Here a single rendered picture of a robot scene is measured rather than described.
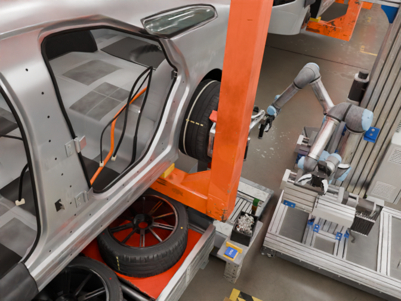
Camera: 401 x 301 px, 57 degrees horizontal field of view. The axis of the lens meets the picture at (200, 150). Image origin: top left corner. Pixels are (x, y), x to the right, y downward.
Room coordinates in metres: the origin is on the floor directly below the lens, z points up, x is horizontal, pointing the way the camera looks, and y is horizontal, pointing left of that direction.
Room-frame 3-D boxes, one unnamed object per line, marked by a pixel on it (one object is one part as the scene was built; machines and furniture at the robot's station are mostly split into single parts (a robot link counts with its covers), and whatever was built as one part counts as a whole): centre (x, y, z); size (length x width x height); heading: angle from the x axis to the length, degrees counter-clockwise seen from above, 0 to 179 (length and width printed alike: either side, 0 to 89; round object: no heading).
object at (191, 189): (1.99, 0.12, 0.69); 0.52 x 0.17 x 0.35; 64
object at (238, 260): (1.68, -0.34, 0.44); 0.43 x 0.17 x 0.03; 154
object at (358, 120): (1.89, -0.92, 1.19); 0.15 x 0.12 x 0.55; 55
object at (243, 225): (1.72, -0.36, 0.51); 0.20 x 0.14 x 0.13; 161
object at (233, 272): (1.65, -0.33, 0.21); 0.10 x 0.10 x 0.42; 64
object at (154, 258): (1.72, 0.37, 0.39); 0.66 x 0.66 x 0.24
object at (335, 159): (1.67, -0.77, 1.21); 0.11 x 0.08 x 0.09; 145
